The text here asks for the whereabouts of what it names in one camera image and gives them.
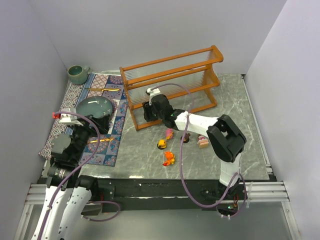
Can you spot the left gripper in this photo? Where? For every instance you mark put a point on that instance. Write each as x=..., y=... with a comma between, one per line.
x=95, y=122

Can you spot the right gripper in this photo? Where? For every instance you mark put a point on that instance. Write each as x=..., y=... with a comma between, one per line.
x=149, y=111

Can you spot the pink bear sunflower toy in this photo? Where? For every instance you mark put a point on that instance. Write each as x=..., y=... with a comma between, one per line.
x=169, y=133

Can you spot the yellow-haired figurine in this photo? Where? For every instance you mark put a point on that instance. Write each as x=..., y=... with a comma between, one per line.
x=162, y=144

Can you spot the brown-haired figurine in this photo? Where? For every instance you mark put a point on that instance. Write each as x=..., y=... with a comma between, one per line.
x=185, y=138

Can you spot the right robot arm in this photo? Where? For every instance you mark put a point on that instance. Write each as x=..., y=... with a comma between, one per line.
x=226, y=139

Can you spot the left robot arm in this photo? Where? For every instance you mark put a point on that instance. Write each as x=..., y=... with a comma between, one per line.
x=60, y=185

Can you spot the orange wooden three-tier shelf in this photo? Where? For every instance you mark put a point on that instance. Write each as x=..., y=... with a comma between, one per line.
x=175, y=76

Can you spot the teal ceramic plate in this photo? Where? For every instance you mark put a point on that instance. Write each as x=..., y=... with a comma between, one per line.
x=97, y=106

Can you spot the gold fork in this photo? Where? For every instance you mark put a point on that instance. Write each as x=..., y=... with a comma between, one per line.
x=101, y=140

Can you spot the patterned blue placemat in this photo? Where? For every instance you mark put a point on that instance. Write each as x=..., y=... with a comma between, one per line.
x=104, y=153

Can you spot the gold knife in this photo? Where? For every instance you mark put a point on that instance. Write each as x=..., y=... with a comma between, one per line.
x=103, y=89

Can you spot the orange dragon toy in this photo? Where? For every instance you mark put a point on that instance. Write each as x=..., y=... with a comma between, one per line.
x=169, y=158

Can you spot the green ceramic mug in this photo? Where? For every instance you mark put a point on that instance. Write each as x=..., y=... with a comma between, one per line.
x=78, y=74

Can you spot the strawberry cake slice toy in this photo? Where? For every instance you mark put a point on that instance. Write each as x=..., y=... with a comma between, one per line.
x=202, y=142

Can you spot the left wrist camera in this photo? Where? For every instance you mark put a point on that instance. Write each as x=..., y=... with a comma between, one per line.
x=67, y=118

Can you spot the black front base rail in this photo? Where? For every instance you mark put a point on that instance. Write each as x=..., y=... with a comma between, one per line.
x=115, y=195

